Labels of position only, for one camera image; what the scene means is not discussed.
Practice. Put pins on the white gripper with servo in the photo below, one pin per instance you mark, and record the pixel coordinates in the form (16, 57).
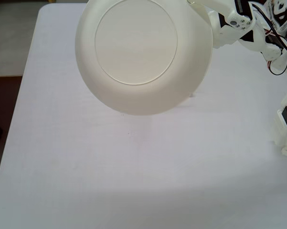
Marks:
(238, 24)

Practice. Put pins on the cream white plate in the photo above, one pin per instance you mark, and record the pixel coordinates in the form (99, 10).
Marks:
(136, 47)

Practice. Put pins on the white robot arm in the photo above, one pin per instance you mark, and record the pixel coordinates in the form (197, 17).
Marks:
(272, 51)

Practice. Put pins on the dark brown furniture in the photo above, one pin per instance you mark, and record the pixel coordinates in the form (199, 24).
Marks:
(4, 100)

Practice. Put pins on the light wooden leg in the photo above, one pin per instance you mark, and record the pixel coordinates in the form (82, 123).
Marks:
(51, 1)

